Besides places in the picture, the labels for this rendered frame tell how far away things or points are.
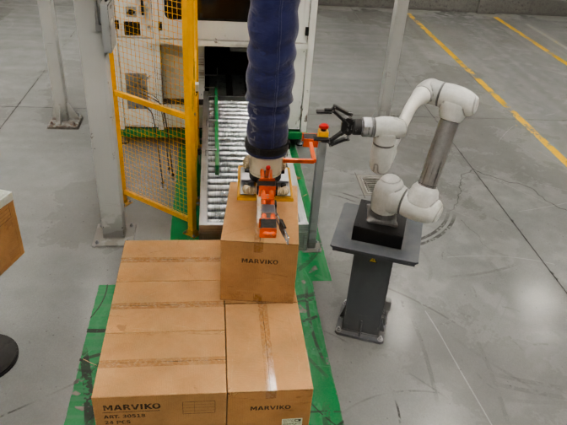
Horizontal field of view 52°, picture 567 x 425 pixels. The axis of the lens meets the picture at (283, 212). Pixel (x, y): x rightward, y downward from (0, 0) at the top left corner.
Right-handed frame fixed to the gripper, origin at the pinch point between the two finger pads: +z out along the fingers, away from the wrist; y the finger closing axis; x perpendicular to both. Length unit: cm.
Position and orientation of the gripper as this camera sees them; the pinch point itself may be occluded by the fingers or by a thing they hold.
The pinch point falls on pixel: (317, 125)
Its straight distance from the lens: 267.8
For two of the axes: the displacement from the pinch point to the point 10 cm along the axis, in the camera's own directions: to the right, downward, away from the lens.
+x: -0.6, -5.4, 8.4
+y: -0.6, 8.4, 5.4
